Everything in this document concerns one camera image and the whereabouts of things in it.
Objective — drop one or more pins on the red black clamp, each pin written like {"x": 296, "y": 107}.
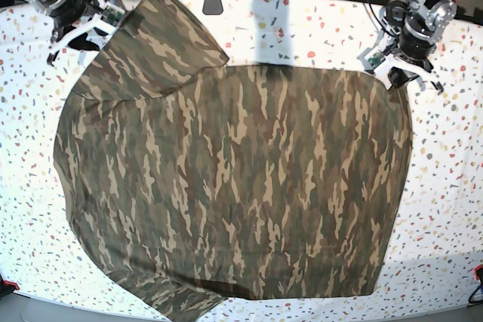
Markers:
{"x": 476, "y": 296}
{"x": 7, "y": 287}

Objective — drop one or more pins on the red black clamp left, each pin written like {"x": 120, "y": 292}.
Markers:
{"x": 7, "y": 287}

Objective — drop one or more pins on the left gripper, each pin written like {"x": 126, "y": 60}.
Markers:
{"x": 388, "y": 64}

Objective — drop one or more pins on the camouflage T-shirt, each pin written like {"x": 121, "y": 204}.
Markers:
{"x": 188, "y": 181}

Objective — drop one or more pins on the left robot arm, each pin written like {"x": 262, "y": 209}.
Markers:
{"x": 409, "y": 32}

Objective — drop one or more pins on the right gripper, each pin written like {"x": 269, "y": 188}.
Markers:
{"x": 86, "y": 57}

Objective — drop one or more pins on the red black clamp right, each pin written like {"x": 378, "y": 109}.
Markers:
{"x": 476, "y": 296}

